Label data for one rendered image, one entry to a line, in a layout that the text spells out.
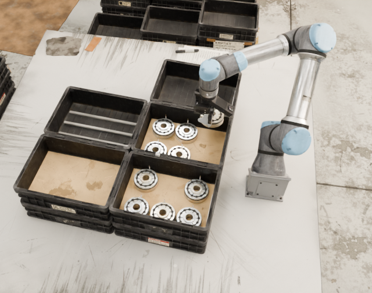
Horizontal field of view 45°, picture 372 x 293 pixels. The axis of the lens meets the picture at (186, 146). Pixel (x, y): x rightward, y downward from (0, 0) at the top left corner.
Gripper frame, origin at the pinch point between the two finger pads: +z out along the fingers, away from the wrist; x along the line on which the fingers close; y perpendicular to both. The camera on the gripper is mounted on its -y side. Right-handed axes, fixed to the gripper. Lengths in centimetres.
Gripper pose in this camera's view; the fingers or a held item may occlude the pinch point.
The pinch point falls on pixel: (211, 121)
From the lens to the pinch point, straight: 194.7
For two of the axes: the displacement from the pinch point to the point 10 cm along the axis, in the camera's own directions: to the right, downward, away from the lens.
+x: -2.1, 8.4, -5.0
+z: 0.0, 5.2, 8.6
